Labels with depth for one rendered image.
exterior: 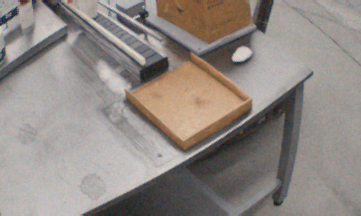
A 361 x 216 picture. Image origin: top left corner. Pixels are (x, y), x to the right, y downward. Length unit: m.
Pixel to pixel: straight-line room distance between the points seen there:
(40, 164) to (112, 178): 0.28
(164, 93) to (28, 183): 0.62
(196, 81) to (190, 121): 0.17
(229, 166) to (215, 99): 0.95
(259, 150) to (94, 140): 1.23
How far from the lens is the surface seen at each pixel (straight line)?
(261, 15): 2.50
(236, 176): 2.57
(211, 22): 1.85
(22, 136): 1.75
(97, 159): 1.58
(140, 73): 1.77
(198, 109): 1.67
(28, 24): 2.23
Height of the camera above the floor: 1.97
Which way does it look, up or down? 42 degrees down
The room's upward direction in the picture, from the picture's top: 6 degrees counter-clockwise
